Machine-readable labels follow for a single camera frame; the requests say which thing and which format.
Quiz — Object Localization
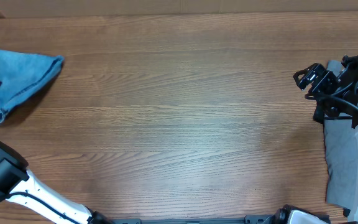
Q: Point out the light blue denim jeans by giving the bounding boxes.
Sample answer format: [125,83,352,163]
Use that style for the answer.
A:
[0,49,64,124]

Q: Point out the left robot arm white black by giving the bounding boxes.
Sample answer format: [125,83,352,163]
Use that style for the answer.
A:
[0,141,111,224]

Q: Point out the black garment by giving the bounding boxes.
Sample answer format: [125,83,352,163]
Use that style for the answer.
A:
[313,104,325,124]

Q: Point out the grey folded garment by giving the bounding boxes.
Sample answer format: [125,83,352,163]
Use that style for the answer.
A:
[323,59,358,209]

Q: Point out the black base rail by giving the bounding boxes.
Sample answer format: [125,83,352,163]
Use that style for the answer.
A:
[104,214,332,224]

